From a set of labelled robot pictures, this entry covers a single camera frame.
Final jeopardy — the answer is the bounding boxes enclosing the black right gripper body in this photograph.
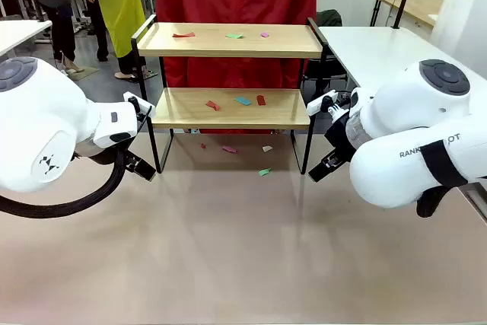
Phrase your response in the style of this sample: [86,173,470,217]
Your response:
[323,110,357,168]

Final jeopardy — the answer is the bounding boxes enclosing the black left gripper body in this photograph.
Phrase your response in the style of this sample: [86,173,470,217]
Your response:
[122,148,144,173]

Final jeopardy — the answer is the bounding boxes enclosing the two-tier wood metal shelf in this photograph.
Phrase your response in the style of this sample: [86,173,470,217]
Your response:
[131,14,329,176]

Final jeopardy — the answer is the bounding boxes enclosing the large white table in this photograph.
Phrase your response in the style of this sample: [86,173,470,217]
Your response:
[317,26,487,92]

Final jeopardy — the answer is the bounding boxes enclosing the black chair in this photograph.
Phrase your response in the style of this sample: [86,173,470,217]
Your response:
[304,9,349,105]

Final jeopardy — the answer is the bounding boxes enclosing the wooden desk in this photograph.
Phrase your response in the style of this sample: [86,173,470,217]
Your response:
[376,0,444,29]

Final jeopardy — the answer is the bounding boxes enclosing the person in yellow apron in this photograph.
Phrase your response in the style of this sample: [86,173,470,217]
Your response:
[70,0,148,83]

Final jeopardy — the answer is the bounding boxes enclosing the small white table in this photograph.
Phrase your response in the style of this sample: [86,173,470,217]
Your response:
[0,19,53,58]

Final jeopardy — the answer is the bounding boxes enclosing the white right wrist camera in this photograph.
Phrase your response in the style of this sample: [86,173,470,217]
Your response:
[306,90,351,115]

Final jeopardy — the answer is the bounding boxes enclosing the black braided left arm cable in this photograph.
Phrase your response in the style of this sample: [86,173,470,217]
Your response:
[0,145,127,219]

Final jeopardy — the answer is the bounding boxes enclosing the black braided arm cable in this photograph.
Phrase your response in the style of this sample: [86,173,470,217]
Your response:
[415,186,454,218]
[0,145,127,219]

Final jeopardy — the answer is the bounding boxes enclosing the black velcro strap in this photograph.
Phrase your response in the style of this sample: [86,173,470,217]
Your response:
[420,141,469,189]

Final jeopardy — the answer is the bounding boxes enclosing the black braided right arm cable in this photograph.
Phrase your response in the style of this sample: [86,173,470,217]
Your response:
[415,186,454,218]

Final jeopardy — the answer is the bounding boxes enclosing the grey aluminium frame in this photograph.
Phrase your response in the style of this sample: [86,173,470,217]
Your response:
[462,182,487,223]

